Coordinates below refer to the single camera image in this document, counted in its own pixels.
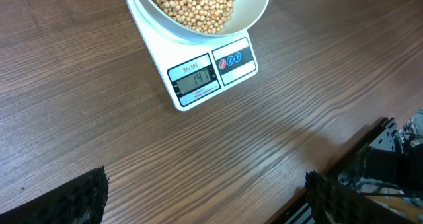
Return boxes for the white bowl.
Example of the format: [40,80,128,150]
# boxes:
[135,0,269,41]

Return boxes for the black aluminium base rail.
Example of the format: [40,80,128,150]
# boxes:
[267,118,397,223]

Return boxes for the soybeans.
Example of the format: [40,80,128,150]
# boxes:
[152,0,235,34]

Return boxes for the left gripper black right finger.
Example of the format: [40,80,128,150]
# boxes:
[305,171,412,224]

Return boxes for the white digital kitchen scale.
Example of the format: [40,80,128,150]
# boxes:
[126,0,258,112]

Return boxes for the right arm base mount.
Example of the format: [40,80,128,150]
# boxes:
[351,110,422,210]

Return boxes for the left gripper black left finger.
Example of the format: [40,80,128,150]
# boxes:
[1,166,109,224]

